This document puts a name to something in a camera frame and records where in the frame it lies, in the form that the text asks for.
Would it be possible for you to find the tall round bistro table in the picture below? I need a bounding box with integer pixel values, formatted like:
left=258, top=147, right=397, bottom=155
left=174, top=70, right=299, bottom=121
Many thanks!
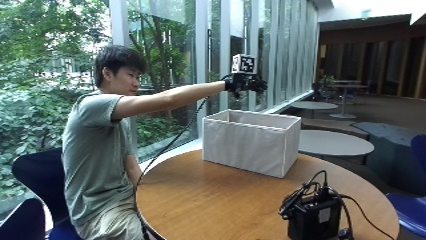
left=329, top=83, right=370, bottom=120

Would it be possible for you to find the white marker cube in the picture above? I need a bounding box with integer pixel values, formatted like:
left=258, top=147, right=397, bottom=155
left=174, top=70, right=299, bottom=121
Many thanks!
left=230, top=53, right=258, bottom=75

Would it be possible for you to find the white fabric storage box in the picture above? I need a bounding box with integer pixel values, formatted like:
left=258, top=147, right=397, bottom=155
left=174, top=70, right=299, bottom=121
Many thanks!
left=201, top=108, right=302, bottom=179

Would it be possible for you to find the black glove cable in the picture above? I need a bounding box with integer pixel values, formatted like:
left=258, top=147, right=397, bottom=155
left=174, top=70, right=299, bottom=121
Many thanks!
left=133, top=96, right=210, bottom=240

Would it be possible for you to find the black electronics box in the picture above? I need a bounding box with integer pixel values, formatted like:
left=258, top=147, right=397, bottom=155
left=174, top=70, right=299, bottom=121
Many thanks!
left=278, top=191, right=343, bottom=240

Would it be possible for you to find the dark blue chair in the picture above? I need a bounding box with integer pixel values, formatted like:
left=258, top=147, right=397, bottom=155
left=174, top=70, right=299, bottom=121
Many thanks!
left=10, top=147, right=84, bottom=240
left=0, top=198, right=46, bottom=240
left=385, top=133, right=426, bottom=239

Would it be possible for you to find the black device cable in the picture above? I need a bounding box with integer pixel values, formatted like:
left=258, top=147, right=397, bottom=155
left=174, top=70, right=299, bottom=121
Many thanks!
left=305, top=169, right=397, bottom=240

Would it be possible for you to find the grey upholstered bench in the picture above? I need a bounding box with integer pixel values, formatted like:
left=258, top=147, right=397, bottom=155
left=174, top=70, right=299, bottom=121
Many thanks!
left=301, top=118, right=426, bottom=196

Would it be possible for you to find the dark background chair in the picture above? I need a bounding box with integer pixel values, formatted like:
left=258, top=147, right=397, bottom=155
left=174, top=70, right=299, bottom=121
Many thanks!
left=310, top=82, right=331, bottom=103

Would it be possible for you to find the the person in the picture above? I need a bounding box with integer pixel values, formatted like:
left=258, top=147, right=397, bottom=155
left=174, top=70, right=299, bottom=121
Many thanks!
left=60, top=45, right=269, bottom=240

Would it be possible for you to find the round white side table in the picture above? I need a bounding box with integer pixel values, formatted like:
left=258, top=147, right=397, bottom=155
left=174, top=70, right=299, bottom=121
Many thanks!
left=297, top=129, right=375, bottom=158
left=290, top=100, right=339, bottom=119

